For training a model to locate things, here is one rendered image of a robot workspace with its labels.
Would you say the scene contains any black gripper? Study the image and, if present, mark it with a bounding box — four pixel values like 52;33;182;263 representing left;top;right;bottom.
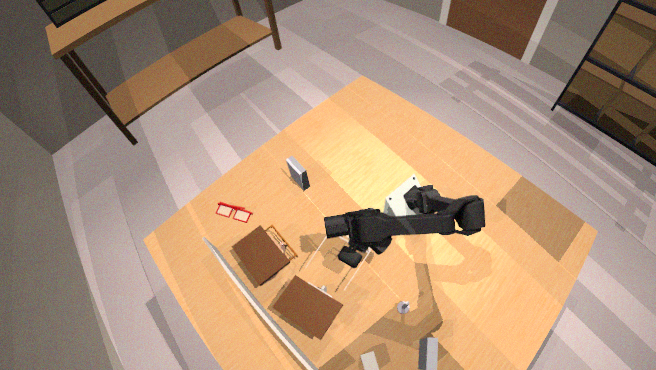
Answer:
338;241;369;269

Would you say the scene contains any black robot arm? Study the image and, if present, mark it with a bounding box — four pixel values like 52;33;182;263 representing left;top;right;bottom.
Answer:
324;185;486;255

